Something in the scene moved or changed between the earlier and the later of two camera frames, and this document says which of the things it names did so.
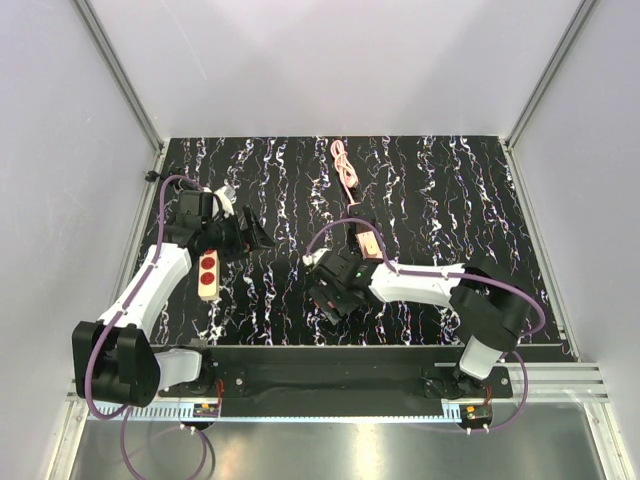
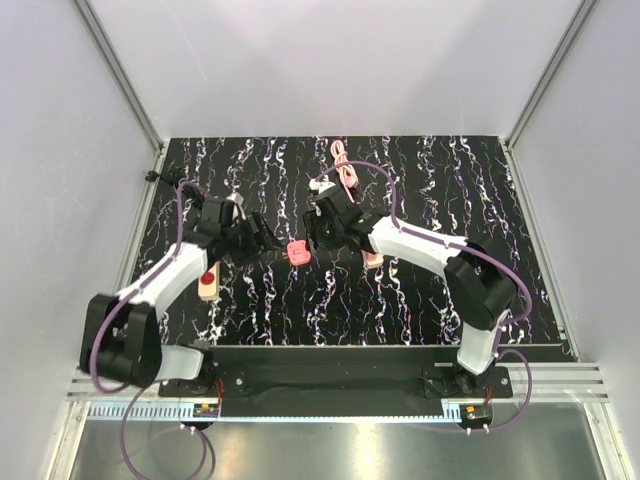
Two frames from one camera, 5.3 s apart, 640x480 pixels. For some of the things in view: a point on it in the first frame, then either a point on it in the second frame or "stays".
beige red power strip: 209,274 stays
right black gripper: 321,293 → 313,221
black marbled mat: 435,200 stays
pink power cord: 345,169 stays
